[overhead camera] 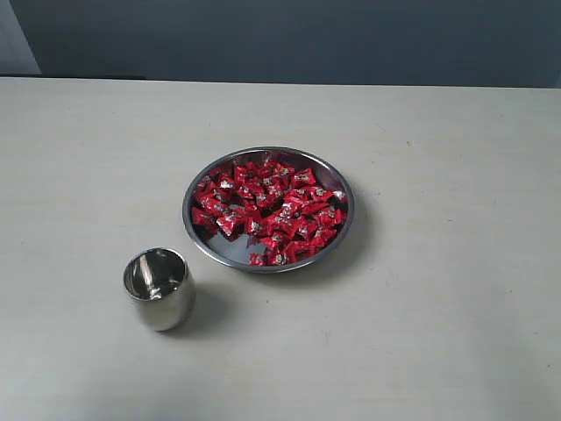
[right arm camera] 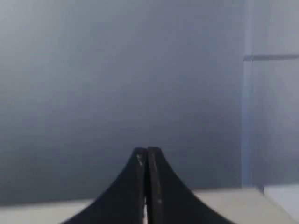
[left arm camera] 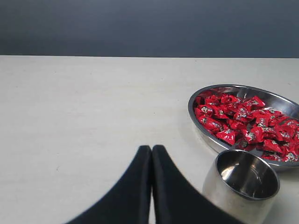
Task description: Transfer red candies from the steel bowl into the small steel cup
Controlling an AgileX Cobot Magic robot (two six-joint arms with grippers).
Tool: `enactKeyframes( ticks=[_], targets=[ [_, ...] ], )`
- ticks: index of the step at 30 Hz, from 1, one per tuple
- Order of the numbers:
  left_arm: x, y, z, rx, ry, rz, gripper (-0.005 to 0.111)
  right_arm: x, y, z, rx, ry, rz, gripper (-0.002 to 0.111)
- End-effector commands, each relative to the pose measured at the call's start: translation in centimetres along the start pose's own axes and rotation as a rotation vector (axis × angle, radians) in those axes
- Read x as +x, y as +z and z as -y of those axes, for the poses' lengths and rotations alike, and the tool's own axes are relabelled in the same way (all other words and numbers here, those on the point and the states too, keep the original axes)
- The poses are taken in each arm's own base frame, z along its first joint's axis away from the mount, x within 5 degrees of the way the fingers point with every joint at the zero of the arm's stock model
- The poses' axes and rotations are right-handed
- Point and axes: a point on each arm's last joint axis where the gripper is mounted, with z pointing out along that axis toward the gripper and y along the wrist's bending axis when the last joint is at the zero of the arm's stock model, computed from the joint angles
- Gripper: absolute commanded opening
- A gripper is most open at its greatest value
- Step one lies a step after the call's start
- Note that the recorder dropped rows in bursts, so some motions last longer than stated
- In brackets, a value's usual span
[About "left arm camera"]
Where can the round steel plate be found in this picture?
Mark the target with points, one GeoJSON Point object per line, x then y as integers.
{"type": "Point", "coordinates": [271, 99]}

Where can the red wrapped candy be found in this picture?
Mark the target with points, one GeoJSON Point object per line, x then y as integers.
{"type": "Point", "coordinates": [210, 123]}
{"type": "Point", "coordinates": [228, 135]}
{"type": "Point", "coordinates": [254, 102]}
{"type": "Point", "coordinates": [271, 146]}

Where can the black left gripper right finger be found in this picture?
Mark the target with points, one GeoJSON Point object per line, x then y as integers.
{"type": "Point", "coordinates": [176, 201]}

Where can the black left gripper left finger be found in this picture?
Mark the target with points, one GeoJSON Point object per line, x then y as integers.
{"type": "Point", "coordinates": [128, 201]}

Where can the steel cup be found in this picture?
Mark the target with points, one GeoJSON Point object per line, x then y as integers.
{"type": "Point", "coordinates": [243, 185]}

